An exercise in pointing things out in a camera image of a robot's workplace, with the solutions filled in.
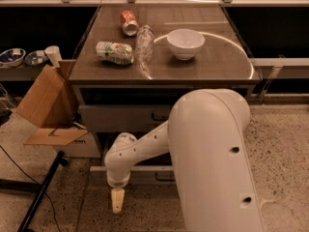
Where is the white paper cup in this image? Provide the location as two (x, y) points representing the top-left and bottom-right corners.
(44, 45), (62, 67)

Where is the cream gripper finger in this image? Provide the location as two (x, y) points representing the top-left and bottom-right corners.
(111, 188), (125, 214)

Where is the grey drawer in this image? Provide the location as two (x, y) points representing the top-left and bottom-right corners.
(89, 152), (177, 186)
(79, 104), (171, 132)

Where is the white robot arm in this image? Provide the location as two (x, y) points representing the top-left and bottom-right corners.
(104, 89), (264, 232)

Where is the blue white bowl right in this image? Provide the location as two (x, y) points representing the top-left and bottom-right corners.
(24, 50), (48, 67)

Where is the blue white bowl left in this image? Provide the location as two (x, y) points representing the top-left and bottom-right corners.
(0, 48), (26, 68)

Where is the black floor cable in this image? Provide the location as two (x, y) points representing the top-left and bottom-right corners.
(0, 144), (62, 232)

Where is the black metal stand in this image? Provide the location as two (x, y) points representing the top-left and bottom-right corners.
(0, 151), (68, 232)

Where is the red soda can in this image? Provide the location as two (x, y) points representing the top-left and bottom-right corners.
(120, 11), (139, 36)

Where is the clear plastic bottle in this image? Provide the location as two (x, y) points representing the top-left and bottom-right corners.
(135, 25), (155, 63)

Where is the blue white bowl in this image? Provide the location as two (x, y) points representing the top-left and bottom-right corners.
(24, 50), (48, 67)
(0, 48), (26, 68)

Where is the grey drawer cabinet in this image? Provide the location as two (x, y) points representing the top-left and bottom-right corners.
(68, 3), (261, 187)

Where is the crushed green white can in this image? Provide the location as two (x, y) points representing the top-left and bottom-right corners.
(96, 42), (134, 65)

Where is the brown cardboard box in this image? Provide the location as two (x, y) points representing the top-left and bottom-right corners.
(16, 65), (88, 146)

